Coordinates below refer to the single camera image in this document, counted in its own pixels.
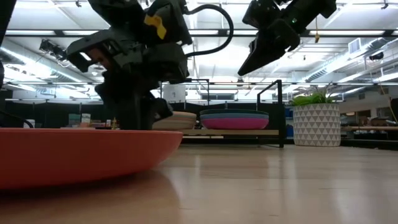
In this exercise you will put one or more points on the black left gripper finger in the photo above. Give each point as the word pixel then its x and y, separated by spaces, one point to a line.
pixel 135 112
pixel 162 109

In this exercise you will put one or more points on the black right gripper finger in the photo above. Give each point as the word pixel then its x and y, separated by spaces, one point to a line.
pixel 261 60
pixel 252 49

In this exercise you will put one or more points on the pale mint plate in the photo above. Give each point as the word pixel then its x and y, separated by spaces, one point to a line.
pixel 183 121

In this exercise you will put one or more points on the blue plate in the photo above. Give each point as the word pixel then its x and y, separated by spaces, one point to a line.
pixel 234 116

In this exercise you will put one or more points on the pink plate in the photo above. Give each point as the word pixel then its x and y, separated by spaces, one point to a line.
pixel 234 124

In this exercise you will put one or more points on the orange plate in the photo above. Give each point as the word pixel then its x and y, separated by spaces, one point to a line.
pixel 77 158

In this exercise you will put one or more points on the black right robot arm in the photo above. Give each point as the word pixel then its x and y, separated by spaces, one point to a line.
pixel 311 12

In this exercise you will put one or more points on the wooden shelf board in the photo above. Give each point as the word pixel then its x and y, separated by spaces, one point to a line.
pixel 233 132

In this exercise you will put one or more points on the white box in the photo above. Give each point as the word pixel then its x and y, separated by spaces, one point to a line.
pixel 86 119

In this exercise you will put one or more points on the green succulent plant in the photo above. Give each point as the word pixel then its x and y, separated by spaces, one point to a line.
pixel 308 99

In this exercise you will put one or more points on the teal box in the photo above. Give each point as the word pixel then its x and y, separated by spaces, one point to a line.
pixel 74 119

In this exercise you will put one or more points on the overhead rig light bar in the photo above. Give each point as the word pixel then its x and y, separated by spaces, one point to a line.
pixel 342 32

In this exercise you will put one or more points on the white triangle-patterned plant pot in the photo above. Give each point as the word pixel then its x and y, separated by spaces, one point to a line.
pixel 315 124

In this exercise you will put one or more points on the black ceiling-mounted device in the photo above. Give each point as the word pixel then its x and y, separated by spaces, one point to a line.
pixel 53 49

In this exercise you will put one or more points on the wooden background desk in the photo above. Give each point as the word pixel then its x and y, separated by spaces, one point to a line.
pixel 367 127

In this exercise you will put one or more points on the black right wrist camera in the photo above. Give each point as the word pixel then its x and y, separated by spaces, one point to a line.
pixel 259 12

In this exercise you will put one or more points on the black metal shelf frame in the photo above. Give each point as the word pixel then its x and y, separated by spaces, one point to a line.
pixel 279 93

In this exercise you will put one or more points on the black ceiling camera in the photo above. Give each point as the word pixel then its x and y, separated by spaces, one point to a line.
pixel 376 56

